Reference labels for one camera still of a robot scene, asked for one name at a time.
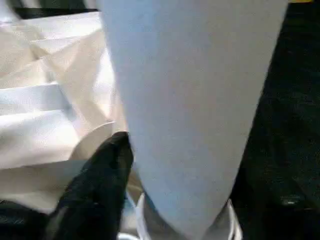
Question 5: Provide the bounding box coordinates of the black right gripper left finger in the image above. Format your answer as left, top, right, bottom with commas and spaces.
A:
46, 131, 135, 240

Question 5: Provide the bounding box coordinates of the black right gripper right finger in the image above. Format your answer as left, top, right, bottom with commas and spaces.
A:
230, 160, 320, 240

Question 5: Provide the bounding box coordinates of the white plastic table leg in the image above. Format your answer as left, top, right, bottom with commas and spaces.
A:
96, 0, 291, 240

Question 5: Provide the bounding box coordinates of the black work mat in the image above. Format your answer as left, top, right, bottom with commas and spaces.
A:
0, 0, 320, 240

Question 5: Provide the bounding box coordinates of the small yellow label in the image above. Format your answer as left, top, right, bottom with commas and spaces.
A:
288, 0, 320, 5

